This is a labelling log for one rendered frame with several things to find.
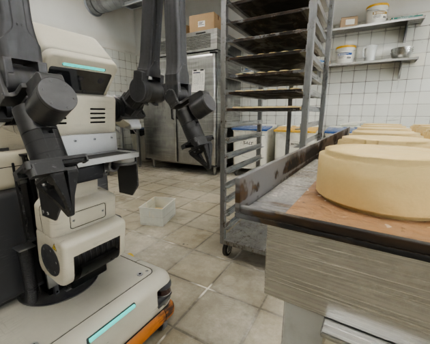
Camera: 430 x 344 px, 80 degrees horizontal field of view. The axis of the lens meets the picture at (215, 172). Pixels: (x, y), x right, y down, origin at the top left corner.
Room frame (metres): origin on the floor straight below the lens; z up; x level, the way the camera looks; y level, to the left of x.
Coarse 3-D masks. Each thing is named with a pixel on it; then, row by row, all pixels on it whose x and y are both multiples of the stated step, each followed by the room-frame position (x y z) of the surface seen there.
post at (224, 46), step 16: (224, 0) 1.50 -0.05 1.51; (224, 16) 1.50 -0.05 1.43; (224, 32) 1.50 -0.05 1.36; (224, 48) 1.50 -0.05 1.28; (224, 64) 1.50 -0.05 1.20; (224, 80) 1.50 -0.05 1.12; (224, 96) 1.50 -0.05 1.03; (224, 112) 1.50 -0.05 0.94; (224, 128) 1.50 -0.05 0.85; (224, 144) 1.50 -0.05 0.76; (224, 160) 1.50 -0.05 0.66; (224, 176) 1.50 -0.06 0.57; (224, 192) 1.50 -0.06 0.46; (224, 208) 1.50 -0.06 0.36; (224, 224) 1.50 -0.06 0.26
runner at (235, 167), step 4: (256, 156) 1.96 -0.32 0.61; (260, 156) 2.04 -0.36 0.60; (244, 160) 1.76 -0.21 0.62; (248, 160) 1.82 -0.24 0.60; (252, 160) 1.88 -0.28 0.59; (256, 160) 1.90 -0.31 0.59; (236, 164) 1.64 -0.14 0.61; (240, 164) 1.70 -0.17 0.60; (244, 164) 1.74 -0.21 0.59; (228, 168) 1.53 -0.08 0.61; (232, 168) 1.58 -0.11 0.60; (236, 168) 1.63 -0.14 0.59; (240, 168) 1.63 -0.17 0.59; (228, 172) 1.51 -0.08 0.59
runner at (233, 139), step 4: (256, 132) 1.94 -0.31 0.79; (260, 132) 2.02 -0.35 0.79; (236, 136) 1.63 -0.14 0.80; (240, 136) 1.69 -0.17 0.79; (244, 136) 1.75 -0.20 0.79; (248, 136) 1.81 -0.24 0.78; (252, 136) 1.87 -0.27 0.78; (256, 136) 1.94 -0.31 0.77; (260, 136) 1.95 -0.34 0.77; (228, 140) 1.53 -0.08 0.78; (232, 140) 1.58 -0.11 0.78; (236, 140) 1.63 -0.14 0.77; (240, 140) 1.64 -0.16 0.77
